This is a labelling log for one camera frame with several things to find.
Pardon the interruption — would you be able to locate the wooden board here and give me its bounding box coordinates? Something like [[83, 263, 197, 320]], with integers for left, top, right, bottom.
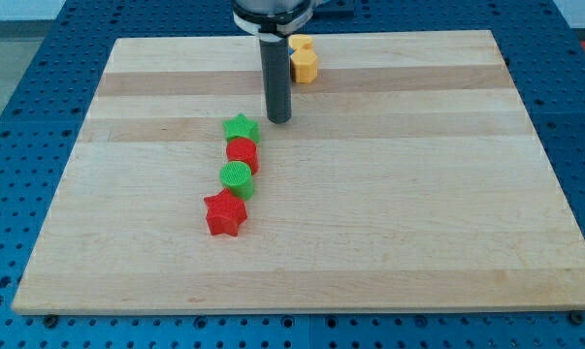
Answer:
[[13, 30, 585, 315]]

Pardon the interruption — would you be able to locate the red star block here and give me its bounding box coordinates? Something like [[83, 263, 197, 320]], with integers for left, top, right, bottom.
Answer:
[[204, 188, 247, 237]]

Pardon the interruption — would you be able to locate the red cylinder block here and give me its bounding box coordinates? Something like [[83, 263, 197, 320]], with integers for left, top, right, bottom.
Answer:
[[226, 138, 260, 175]]

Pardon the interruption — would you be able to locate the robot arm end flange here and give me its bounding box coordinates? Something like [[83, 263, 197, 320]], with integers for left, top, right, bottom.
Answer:
[[231, 0, 318, 37]]

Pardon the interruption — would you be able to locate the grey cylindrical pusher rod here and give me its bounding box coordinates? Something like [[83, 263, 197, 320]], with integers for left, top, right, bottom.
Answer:
[[258, 34, 292, 124]]

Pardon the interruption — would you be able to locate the green cylinder block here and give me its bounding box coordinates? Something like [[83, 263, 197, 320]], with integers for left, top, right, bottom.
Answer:
[[219, 161, 254, 201]]

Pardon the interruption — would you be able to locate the yellow block rear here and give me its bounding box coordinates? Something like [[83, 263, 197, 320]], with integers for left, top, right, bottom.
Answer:
[[288, 34, 313, 51]]

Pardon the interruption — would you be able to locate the yellow hexagon block front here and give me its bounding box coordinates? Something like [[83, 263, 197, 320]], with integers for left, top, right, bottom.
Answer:
[[290, 48, 318, 83]]

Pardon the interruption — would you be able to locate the green star block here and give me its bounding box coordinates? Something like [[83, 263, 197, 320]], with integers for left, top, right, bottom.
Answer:
[[222, 113, 261, 144]]

